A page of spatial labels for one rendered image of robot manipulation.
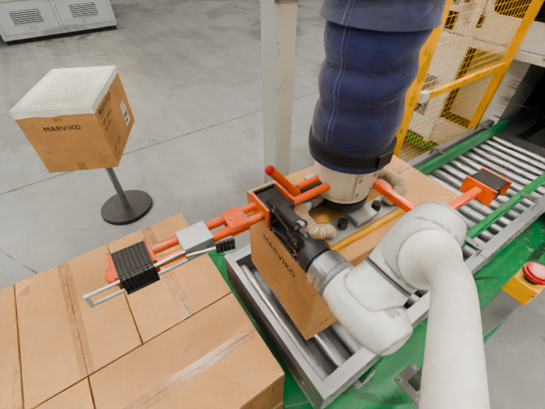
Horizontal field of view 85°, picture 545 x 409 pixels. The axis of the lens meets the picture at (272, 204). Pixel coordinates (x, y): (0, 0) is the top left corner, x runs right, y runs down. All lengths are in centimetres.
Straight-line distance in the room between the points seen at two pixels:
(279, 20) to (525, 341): 222
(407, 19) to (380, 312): 50
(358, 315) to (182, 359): 87
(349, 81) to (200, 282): 108
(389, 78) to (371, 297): 42
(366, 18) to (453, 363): 53
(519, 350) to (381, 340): 177
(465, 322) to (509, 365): 182
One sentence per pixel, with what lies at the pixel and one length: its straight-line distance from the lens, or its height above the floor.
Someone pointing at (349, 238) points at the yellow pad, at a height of 109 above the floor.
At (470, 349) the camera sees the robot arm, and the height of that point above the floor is 142.
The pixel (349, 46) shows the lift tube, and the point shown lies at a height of 157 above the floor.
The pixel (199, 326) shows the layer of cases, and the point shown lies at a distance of 135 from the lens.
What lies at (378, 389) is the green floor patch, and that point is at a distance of 188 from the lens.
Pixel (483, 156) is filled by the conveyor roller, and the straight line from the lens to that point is 259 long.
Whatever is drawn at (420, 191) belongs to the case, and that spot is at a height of 107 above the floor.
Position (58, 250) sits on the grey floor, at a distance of 268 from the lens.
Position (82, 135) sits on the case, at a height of 86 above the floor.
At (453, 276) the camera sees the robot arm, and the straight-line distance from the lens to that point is 46.
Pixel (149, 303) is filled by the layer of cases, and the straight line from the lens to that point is 145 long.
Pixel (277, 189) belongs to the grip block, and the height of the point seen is 122.
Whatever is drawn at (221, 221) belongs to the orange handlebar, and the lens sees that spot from 73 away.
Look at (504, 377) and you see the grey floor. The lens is 219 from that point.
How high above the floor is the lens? 175
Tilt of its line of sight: 44 degrees down
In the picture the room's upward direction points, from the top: straight up
